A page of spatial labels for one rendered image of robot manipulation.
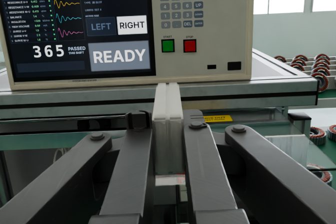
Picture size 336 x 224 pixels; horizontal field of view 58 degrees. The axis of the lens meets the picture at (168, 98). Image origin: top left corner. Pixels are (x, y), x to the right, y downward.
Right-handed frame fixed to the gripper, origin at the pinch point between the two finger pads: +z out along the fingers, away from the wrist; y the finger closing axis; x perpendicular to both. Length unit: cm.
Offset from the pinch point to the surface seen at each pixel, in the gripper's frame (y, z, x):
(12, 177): -39, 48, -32
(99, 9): -11.2, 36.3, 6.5
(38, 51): -22.6, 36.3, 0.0
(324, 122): 159, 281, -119
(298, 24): 285, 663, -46
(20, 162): -37, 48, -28
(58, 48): -19.0, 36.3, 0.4
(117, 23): -8.4, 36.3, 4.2
